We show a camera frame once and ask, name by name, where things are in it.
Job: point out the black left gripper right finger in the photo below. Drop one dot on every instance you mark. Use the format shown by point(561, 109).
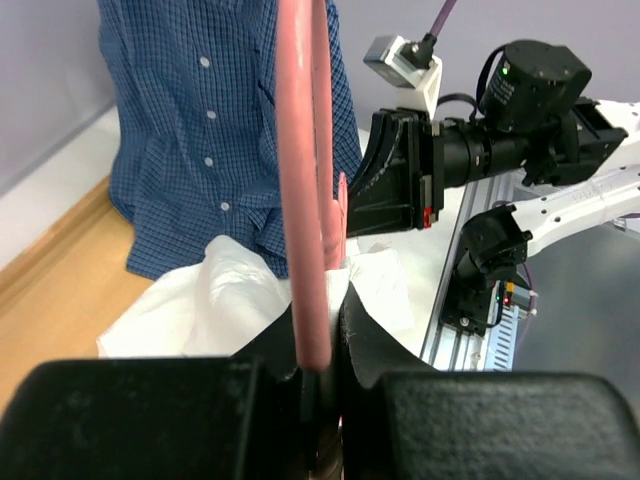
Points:
point(402, 419)

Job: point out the pink wire hanger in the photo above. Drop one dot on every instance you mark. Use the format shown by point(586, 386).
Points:
point(314, 198)

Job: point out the blue checkered shirt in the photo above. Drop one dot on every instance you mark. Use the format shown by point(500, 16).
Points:
point(194, 84)

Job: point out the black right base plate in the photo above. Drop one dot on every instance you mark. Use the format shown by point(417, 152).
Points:
point(470, 311)

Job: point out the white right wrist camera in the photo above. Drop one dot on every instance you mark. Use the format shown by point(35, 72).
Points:
point(411, 68)

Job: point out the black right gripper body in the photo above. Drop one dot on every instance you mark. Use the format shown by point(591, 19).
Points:
point(453, 153)

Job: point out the aluminium mounting rail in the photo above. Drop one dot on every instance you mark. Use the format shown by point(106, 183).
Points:
point(457, 340)

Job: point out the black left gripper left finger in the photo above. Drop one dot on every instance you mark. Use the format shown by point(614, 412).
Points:
point(252, 415)

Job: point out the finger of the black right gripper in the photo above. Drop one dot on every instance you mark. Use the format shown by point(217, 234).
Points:
point(385, 194)

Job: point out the white shirt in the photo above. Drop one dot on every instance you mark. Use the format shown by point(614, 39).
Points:
point(216, 307)

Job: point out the slotted grey cable duct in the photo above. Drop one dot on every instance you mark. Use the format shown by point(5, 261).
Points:
point(500, 341)

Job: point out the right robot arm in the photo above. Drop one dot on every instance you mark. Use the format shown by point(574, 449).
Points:
point(528, 113)

